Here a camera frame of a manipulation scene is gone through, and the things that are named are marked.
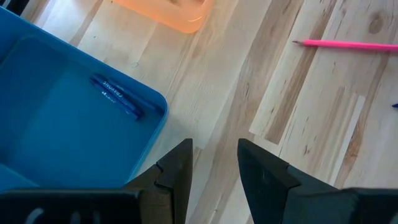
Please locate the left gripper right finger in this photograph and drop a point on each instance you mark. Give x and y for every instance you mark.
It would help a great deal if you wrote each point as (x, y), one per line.
(280, 193)

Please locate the orange translucent plastic bin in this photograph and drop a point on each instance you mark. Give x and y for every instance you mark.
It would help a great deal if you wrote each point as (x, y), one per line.
(174, 15)

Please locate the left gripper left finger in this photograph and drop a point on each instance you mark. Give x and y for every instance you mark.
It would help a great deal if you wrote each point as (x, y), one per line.
(168, 186)

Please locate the pink pencil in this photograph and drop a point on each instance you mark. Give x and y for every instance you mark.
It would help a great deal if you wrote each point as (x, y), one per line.
(342, 44)

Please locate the blue plastic bin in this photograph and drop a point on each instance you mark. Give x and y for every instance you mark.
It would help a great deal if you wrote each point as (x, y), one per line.
(62, 140)

